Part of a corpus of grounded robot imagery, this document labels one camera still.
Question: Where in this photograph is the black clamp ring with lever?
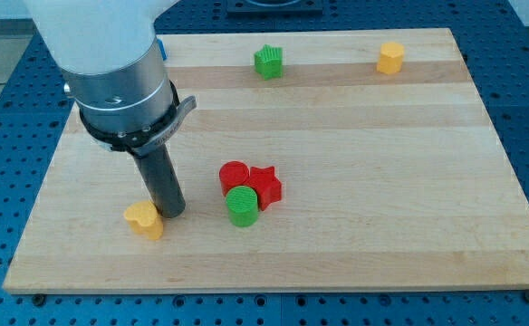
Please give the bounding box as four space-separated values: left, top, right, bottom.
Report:
78 80 197 158

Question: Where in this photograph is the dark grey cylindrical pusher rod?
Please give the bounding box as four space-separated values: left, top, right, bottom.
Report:
134 145 186 218

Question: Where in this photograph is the yellow heart block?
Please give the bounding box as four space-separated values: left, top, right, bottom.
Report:
123 200 164 240

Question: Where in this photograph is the blue block behind arm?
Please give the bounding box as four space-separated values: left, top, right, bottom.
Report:
156 38 168 61

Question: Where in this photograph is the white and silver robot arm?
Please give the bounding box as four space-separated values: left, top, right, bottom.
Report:
24 0 197 218

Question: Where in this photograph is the light wooden board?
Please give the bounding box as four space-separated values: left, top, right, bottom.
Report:
4 28 529 294

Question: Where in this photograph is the red cylinder block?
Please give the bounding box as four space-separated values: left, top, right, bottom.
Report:
218 161 249 196

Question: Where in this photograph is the green cylinder block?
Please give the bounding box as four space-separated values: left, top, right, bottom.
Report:
226 186 259 227

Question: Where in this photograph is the red star block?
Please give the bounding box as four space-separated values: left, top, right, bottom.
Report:
245 166 283 211

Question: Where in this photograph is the green star block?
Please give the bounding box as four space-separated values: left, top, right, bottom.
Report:
254 44 283 80

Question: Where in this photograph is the yellow hexagon block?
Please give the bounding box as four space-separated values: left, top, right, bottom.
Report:
376 42 405 74

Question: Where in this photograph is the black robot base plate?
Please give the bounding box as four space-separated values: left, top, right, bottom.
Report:
225 0 324 15

